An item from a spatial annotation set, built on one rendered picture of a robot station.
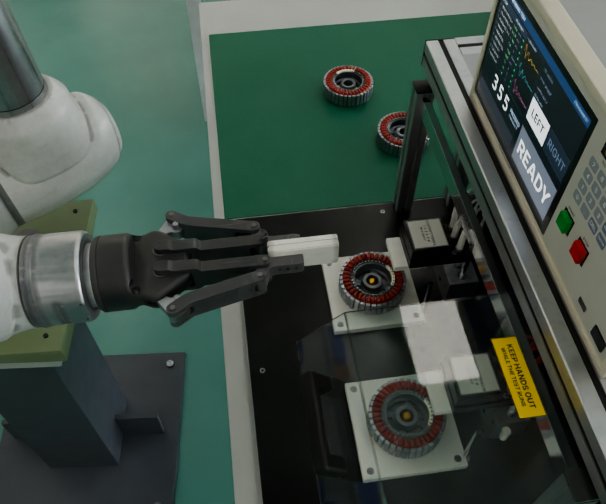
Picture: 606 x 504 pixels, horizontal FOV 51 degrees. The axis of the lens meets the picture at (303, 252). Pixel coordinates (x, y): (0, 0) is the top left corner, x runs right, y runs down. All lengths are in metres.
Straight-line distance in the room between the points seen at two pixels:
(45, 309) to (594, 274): 0.52
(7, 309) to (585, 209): 0.55
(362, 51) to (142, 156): 1.14
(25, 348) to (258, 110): 0.71
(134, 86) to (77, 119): 1.75
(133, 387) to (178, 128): 1.10
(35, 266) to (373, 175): 0.84
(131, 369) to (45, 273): 1.34
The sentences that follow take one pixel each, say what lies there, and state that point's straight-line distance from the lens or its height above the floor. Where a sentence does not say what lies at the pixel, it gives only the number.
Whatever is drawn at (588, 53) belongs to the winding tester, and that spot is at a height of 1.32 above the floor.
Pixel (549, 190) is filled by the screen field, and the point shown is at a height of 1.18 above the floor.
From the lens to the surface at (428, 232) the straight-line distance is 1.01.
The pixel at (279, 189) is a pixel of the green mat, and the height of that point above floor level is 0.75.
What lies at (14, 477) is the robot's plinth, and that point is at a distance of 1.91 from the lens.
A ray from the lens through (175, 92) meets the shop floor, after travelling 2.75.
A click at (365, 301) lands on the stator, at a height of 0.82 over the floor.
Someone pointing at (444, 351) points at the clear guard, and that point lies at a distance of 0.73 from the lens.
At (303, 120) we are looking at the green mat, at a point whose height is 0.75.
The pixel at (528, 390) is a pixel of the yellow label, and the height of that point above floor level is 1.07.
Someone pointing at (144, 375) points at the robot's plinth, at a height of 0.02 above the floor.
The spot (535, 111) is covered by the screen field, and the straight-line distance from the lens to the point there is 0.76.
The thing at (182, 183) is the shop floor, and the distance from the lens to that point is 2.37.
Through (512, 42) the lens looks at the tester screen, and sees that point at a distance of 0.81.
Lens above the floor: 1.69
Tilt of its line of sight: 53 degrees down
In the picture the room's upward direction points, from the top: straight up
